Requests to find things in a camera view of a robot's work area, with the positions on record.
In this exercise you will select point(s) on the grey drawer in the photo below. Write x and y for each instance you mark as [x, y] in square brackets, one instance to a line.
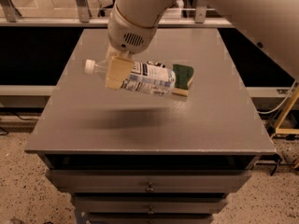
[76, 181]
[149, 219]
[155, 204]

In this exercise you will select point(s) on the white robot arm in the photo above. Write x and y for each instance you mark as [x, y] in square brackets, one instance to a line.
[271, 25]

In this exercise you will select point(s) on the grey metal railing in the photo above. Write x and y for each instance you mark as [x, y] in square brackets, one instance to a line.
[83, 13]

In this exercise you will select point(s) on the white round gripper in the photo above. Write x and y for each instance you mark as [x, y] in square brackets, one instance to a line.
[128, 34]

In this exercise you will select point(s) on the grey drawer cabinet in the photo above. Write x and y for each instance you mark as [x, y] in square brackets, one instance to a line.
[87, 127]

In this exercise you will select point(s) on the black snack packet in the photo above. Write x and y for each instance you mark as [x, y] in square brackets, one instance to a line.
[156, 64]

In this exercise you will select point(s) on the top grey drawer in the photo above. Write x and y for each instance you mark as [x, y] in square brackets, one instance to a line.
[76, 181]

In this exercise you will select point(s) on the green yellow sponge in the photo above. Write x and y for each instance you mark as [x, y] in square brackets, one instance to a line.
[184, 78]

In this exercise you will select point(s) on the clear plastic water bottle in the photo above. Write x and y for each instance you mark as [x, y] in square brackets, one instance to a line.
[144, 78]

